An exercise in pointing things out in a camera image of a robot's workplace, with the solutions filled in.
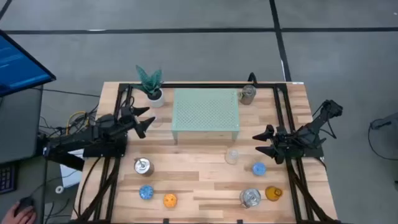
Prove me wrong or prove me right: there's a person's hand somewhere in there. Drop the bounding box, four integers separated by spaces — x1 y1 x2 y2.
1 201 37 224

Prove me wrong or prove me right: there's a black computer mouse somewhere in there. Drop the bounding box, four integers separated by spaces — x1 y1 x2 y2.
14 196 35 215

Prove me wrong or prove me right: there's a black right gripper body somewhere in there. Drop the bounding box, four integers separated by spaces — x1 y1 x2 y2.
271 127 295 157

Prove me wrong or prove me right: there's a silver tin candle with tag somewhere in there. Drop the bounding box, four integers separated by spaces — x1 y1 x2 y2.
239 187 262 208
238 84 257 106
134 157 155 177

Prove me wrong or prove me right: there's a white paper sheet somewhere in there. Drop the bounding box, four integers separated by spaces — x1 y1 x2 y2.
58 148 85 189

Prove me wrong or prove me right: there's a clear ribbed glass candle holder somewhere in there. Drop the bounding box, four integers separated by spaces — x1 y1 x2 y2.
224 148 240 165
150 114 164 128

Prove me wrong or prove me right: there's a black keyboard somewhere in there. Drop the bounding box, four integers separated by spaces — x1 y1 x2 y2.
0 163 18 195

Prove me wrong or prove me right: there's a thin black floor cable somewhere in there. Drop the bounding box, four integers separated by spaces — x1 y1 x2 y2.
32 88 100 98

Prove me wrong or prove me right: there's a green perforated metal shelf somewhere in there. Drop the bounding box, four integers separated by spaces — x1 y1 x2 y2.
171 88 241 146

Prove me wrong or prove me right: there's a yellow cable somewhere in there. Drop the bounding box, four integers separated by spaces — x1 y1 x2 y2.
65 111 91 135

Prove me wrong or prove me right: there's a black computer monitor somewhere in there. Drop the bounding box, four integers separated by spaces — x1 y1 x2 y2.
0 29 57 97

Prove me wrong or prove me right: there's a white plant pot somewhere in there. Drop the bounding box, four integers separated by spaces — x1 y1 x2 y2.
146 88 165 108

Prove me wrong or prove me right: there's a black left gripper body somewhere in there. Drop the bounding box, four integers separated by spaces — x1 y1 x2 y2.
119 105 139 135

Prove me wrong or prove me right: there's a green snake plant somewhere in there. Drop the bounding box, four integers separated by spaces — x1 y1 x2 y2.
130 64 164 97

